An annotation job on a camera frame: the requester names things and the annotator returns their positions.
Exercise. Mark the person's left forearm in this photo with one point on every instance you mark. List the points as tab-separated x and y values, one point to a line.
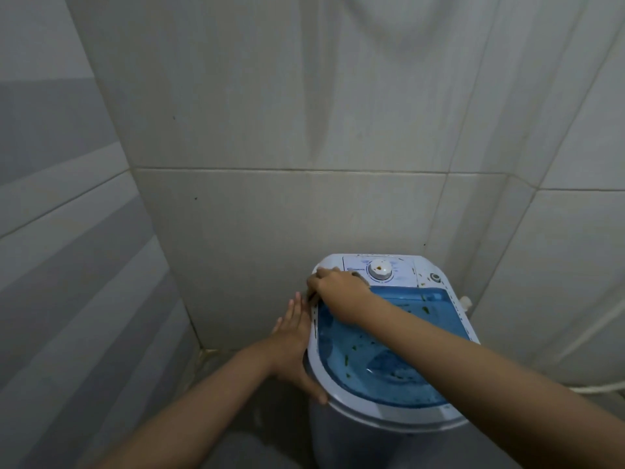
205	410

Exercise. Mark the person's right forearm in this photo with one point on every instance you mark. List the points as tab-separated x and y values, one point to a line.
478	385

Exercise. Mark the person's right hand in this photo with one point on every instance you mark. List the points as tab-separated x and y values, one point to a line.
344	297

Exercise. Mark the blue transparent washer lid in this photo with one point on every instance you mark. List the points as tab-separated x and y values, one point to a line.
361	361

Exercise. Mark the small white washing machine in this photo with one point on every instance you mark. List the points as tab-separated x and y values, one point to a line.
385	419

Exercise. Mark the person's right fingers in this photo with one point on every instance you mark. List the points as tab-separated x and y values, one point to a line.
322	283

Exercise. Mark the person's left hand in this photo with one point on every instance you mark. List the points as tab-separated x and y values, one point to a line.
291	346

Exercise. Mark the white timer knob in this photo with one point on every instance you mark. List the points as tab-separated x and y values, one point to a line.
380	270

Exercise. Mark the person's left thumb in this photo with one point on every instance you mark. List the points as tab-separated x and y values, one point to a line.
311	388

